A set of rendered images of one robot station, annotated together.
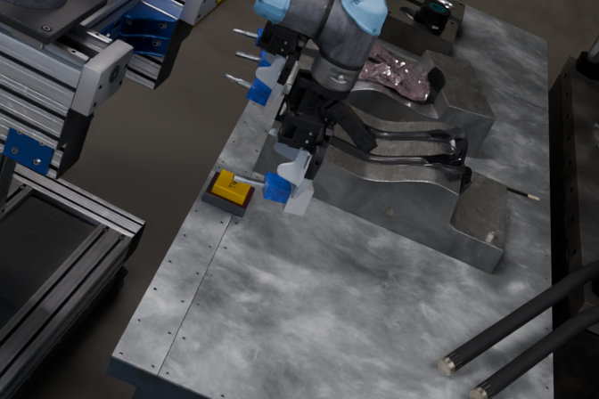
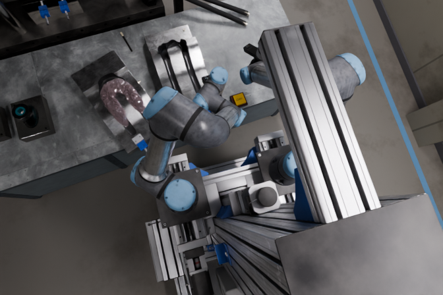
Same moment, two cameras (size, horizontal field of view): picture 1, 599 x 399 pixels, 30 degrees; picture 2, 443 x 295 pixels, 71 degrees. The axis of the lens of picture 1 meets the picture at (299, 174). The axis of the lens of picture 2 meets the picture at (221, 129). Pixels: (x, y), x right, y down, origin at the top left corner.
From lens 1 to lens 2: 231 cm
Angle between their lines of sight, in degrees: 70
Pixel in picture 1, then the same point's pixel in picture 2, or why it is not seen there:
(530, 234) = (148, 27)
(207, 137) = (35, 228)
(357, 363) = not seen: hidden behind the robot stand
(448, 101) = (122, 67)
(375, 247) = (212, 60)
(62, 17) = (285, 148)
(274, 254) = not seen: hidden behind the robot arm
